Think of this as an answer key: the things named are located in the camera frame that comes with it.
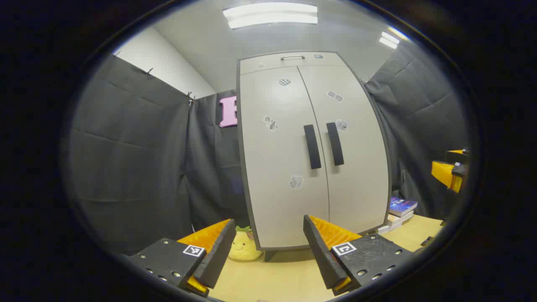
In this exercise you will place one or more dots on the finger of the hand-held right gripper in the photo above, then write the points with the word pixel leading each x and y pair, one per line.
pixel 444 173
pixel 457 157

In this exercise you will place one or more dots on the grey shoe cabinet door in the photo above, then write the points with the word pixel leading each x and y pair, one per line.
pixel 272 159
pixel 361 167

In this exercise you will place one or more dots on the long ceiling light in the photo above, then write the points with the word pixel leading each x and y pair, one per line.
pixel 270 14

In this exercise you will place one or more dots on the yellow plush toy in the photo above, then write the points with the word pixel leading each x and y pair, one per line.
pixel 244 247

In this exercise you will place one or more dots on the small black object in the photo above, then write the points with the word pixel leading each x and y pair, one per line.
pixel 428 241

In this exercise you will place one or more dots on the grey double-door shoe cabinet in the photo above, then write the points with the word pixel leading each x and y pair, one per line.
pixel 268 63

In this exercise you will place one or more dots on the small ceiling light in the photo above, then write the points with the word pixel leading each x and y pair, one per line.
pixel 390 39

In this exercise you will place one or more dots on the black backdrop cloth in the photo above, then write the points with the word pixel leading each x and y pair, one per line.
pixel 134 159

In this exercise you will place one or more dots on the blue book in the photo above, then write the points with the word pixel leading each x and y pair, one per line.
pixel 402 206

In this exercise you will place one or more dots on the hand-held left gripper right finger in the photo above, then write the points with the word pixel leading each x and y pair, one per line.
pixel 321 251

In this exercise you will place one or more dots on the white book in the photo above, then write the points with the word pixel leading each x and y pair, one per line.
pixel 388 229
pixel 400 219

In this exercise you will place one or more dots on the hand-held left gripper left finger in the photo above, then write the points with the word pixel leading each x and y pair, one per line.
pixel 220 251

